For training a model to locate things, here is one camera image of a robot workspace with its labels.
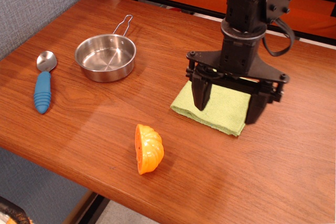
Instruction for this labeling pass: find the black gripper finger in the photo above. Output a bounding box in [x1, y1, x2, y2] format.
[192, 73, 212, 111]
[245, 93, 269, 124]

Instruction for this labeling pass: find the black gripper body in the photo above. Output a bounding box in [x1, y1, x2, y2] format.
[186, 20, 289, 103]

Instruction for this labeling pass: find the green cloth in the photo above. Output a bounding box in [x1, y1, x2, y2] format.
[171, 81, 251, 136]

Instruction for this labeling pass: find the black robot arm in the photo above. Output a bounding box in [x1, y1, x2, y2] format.
[186, 0, 295, 124]

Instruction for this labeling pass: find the orange plastic half fruit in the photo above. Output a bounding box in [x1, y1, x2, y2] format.
[134, 124, 164, 175]

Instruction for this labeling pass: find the small steel pan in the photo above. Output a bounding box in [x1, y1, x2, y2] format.
[75, 14, 136, 83]

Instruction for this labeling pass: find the orange object bottom left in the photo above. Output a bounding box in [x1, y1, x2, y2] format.
[6, 218, 16, 224]

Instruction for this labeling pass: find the spoon with blue handle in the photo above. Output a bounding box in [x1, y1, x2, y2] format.
[34, 51, 57, 114]

